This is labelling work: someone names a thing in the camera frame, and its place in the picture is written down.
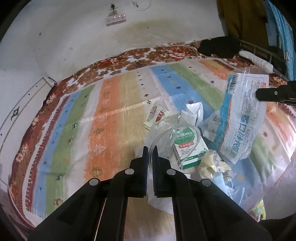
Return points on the black cloth on bed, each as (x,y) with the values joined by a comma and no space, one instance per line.
(223,47)

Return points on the floral bed mattress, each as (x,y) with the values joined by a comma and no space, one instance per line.
(143,55)

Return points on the yellow hanging garment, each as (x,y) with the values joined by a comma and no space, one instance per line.
(245,20)

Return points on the large printed mask package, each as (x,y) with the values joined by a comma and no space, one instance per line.
(233,128)

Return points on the white printed plastic bag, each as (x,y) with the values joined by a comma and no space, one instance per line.
(193,113)

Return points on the clear plastic bag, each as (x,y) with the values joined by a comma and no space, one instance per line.
(162,136)

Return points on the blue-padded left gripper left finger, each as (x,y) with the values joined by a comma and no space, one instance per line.
(136,184)

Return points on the pink wall power strip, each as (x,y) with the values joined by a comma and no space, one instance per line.
(115,19)

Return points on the striped colourful bed mat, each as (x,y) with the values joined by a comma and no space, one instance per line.
(115,120)

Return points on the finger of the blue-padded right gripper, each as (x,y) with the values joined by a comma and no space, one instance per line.
(280,94)

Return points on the white tissue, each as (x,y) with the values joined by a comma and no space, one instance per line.
(163,204)

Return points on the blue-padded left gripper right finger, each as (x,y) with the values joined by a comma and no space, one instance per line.
(163,183)

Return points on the blue patterned curtain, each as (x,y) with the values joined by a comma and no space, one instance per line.
(286,38)

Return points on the green white medicine box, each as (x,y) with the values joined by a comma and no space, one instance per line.
(189,147)

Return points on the yellow wrapper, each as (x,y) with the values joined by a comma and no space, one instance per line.
(212,165)

